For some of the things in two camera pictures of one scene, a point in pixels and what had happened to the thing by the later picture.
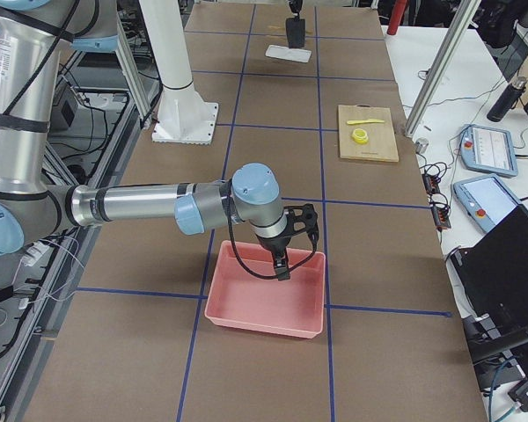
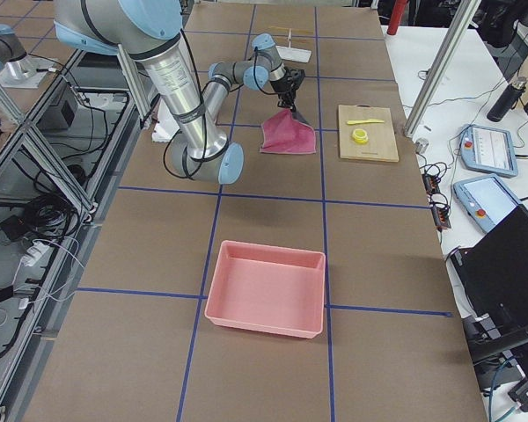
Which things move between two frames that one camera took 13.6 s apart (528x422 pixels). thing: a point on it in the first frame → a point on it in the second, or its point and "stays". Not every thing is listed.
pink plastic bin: (292, 307) stays
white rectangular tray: (290, 54) stays
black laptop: (501, 276) stays
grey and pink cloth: (296, 32) → (288, 132)
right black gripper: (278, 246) → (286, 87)
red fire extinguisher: (397, 12) stays
